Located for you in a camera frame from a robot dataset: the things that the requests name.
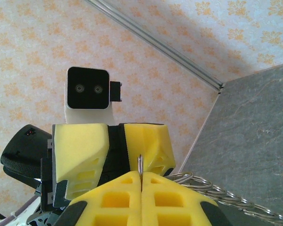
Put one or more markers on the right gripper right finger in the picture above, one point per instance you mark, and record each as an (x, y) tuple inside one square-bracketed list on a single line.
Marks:
[(169, 209)]

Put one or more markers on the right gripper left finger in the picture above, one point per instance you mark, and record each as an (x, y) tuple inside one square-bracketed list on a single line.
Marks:
[(113, 209)]

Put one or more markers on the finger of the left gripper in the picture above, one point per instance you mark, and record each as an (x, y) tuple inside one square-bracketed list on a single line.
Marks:
[(80, 150), (148, 146)]

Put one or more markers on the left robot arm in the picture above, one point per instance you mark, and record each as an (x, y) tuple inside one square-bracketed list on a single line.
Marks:
[(26, 220)]

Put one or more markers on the dark slate-pattern table mat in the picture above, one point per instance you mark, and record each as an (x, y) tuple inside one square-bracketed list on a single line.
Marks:
[(250, 129)]

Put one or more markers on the aluminium side rail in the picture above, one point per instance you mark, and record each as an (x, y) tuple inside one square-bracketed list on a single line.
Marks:
[(198, 131)]

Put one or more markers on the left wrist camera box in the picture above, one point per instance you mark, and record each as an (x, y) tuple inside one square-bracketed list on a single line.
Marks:
[(87, 88)]

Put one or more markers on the aluminium frame post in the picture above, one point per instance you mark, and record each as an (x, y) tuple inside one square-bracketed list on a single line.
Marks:
[(155, 43)]

